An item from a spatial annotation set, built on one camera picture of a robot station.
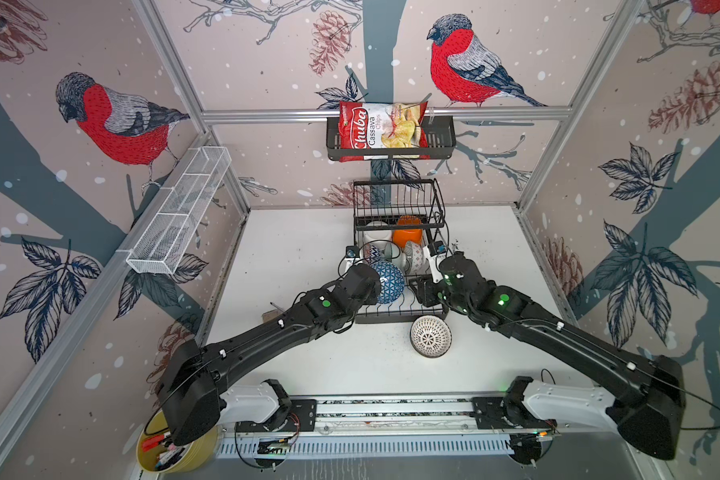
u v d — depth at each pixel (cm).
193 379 40
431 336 84
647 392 39
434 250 66
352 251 70
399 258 96
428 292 66
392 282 82
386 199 122
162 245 71
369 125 88
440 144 93
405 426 73
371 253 92
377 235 104
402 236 103
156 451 61
